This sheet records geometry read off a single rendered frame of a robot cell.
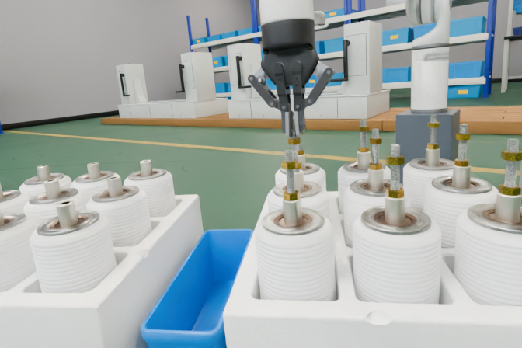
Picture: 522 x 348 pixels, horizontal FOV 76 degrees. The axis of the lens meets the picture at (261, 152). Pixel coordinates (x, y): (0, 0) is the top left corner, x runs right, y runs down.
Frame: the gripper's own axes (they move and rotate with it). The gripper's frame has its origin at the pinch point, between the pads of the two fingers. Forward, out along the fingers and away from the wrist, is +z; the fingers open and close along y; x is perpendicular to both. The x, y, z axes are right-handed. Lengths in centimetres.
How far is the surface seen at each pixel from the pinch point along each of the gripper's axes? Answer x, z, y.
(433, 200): 1.0, 11.9, 19.4
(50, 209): -10.5, 11.2, -39.2
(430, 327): -17.2, 18.3, 16.3
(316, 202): -3.3, 11.2, 3.4
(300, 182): -0.9, 9.0, 0.7
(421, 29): 474, -58, 78
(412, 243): -14.2, 11.0, 14.9
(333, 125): 217, 32, -17
